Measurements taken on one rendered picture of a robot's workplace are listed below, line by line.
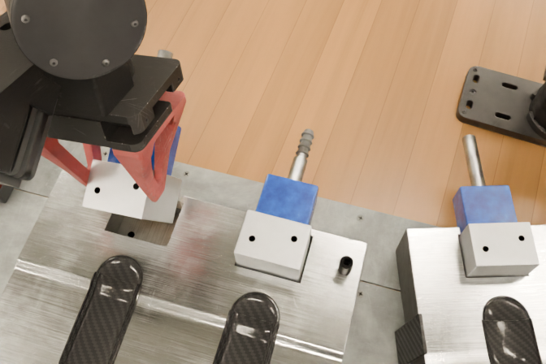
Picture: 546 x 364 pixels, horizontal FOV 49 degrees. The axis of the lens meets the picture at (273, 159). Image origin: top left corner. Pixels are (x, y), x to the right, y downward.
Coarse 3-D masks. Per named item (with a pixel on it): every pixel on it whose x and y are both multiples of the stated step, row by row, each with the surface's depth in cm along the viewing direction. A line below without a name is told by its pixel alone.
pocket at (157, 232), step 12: (180, 204) 50; (120, 216) 50; (108, 228) 48; (120, 228) 50; (132, 228) 50; (144, 228) 50; (156, 228) 50; (168, 228) 50; (144, 240) 49; (156, 240) 49; (168, 240) 49
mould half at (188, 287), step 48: (48, 240) 47; (96, 240) 47; (192, 240) 47; (336, 240) 46; (48, 288) 45; (144, 288) 45; (192, 288) 45; (240, 288) 45; (288, 288) 45; (336, 288) 45; (0, 336) 44; (48, 336) 44; (144, 336) 43; (192, 336) 43; (288, 336) 43; (336, 336) 43
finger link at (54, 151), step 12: (48, 144) 39; (60, 144) 40; (84, 144) 44; (48, 156) 40; (60, 156) 40; (72, 156) 42; (96, 156) 44; (72, 168) 42; (84, 168) 43; (84, 180) 43
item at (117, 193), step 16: (176, 144) 46; (96, 160) 44; (112, 160) 45; (96, 176) 43; (112, 176) 43; (128, 176) 43; (96, 192) 44; (112, 192) 43; (128, 192) 43; (176, 192) 47; (96, 208) 43; (112, 208) 43; (128, 208) 42; (144, 208) 42; (160, 208) 45
